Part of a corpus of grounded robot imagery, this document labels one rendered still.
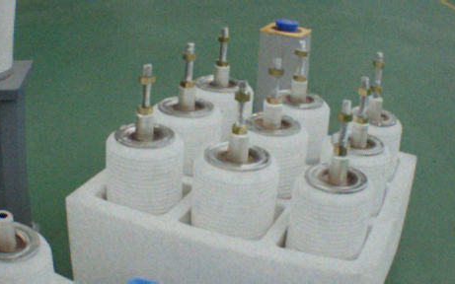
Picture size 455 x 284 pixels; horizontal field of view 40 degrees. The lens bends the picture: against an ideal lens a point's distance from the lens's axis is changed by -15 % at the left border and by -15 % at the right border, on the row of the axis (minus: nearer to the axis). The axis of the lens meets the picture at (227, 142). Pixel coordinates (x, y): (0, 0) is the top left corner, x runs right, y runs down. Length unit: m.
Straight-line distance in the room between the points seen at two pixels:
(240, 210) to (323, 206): 0.10
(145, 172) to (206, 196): 0.08
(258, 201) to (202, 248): 0.08
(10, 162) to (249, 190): 0.36
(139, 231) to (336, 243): 0.23
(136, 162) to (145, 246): 0.10
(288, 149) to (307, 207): 0.14
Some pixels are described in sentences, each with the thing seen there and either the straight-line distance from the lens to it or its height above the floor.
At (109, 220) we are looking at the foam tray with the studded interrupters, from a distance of 0.84.
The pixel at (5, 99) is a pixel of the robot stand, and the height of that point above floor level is 0.29.
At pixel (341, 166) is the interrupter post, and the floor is 0.27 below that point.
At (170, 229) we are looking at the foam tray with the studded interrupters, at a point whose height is 0.18.
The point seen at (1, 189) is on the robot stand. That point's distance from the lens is 0.97.
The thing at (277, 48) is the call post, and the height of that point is 0.29.
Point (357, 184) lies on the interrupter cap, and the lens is 0.78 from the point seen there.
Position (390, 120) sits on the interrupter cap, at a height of 0.25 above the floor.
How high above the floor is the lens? 0.57
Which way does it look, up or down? 22 degrees down
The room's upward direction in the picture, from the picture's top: 4 degrees clockwise
